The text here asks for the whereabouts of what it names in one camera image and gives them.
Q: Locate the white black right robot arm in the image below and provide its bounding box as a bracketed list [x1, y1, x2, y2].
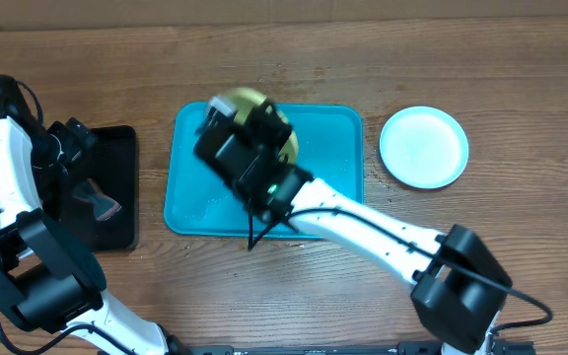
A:
[194, 96, 512, 354]

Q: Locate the black plastic tray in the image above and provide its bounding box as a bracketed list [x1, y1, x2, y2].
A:
[54, 124, 140, 252]

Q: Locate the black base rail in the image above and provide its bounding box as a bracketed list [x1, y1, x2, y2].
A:
[179, 340, 536, 355]

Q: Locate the pink and black sponge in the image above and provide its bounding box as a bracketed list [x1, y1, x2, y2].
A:
[72, 178, 121, 222]

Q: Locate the light blue plate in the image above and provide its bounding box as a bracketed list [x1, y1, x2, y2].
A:
[379, 106, 469, 189]

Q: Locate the teal plastic tray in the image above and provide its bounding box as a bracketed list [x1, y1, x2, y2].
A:
[164, 102, 364, 239]

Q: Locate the yellow plate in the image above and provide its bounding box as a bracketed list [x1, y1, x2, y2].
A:
[221, 87, 299, 164]

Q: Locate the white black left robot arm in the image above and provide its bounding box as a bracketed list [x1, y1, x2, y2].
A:
[0, 74, 182, 354]

